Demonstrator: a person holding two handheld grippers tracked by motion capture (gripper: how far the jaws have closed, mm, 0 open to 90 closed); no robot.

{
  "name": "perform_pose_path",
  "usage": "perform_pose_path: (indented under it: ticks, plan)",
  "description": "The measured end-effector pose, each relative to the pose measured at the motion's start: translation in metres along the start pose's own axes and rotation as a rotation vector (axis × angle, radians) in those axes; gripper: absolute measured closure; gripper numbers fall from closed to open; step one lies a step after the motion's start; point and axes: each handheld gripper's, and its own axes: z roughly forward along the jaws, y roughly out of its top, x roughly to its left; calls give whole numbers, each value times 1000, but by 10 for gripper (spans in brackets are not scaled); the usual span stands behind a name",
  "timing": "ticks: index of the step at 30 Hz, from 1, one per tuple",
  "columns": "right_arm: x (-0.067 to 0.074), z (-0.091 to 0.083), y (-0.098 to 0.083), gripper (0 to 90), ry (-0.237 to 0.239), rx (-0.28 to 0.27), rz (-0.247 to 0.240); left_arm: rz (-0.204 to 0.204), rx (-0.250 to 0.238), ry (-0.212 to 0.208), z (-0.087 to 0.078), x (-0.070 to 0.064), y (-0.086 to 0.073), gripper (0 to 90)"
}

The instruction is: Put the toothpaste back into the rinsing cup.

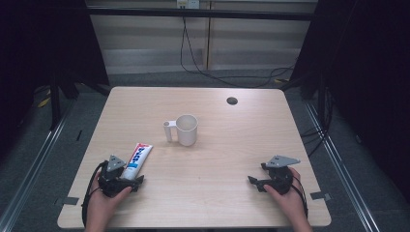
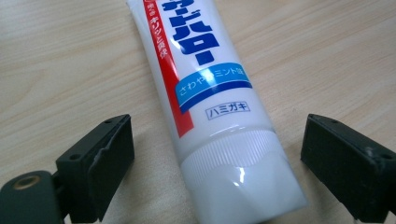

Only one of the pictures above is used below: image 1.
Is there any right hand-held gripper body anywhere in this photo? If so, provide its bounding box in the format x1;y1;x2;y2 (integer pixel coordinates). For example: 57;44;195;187
260;155;302;196

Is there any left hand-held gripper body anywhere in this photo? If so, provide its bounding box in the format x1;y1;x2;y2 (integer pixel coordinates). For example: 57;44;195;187
97;155;136;198

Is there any white toothpaste tube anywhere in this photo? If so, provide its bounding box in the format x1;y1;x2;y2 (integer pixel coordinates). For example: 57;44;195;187
120;142;155;181

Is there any white cup with handle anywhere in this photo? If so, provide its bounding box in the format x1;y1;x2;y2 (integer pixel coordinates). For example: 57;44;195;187
162;113;199;148

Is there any person's left hand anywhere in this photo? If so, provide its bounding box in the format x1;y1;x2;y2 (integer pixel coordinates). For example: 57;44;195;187
85;178;133;220

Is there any person's right hand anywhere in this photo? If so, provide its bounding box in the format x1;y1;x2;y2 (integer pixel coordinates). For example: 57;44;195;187
263;166;308;220

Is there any grey tape strip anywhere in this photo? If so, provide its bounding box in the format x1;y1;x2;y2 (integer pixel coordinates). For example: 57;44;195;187
309;190;333;202
53;195;80;208

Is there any black metal stand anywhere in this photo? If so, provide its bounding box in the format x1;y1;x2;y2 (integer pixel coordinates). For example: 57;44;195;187
47;72;63;131

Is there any yellow floor tape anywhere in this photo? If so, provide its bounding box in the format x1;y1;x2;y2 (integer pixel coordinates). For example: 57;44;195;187
36;90;52;109

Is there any black curtain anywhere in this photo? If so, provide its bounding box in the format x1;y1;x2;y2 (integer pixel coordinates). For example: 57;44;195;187
0;0;111;163
288;0;410;205

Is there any black horizontal bar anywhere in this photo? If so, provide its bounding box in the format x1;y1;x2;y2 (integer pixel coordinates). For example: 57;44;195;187
86;7;319;22

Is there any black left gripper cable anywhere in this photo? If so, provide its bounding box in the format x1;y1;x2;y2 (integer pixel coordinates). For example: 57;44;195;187
80;159;109;228

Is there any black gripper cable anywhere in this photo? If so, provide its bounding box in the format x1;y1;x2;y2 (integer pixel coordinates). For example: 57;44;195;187
80;159;109;228
290;174;309;219

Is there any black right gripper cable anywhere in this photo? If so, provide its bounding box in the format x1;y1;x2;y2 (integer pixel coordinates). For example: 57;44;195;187
290;174;309;219

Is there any bundle of black cables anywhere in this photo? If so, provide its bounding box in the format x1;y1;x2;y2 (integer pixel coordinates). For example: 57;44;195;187
300;86;336;160

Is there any metal floor rail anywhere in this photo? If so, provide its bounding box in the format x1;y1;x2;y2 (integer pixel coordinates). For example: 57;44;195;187
0;96;77;232
304;101;382;232

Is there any long black floor cable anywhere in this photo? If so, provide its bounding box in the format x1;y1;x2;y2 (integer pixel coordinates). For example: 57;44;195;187
179;15;296;89

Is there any vertical wall divider strip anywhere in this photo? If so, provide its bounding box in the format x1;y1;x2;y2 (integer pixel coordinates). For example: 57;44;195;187
205;1;215;71

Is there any white wall socket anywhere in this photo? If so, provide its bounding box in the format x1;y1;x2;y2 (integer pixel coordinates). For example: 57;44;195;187
175;0;201;10

